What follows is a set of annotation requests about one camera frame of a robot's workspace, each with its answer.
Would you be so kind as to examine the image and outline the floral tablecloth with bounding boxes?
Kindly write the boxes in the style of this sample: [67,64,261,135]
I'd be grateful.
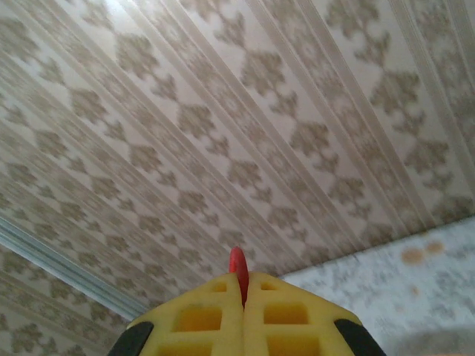
[280,217,475,356]

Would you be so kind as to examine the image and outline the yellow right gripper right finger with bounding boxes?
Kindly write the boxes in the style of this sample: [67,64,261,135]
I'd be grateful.
[243,270,387,356]

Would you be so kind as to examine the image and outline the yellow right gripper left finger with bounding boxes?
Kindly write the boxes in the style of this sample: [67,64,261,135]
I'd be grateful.
[106,273,246,356]

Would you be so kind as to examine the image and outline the thin red cable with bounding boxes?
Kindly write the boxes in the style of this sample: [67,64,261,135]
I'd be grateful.
[228,245,251,309]

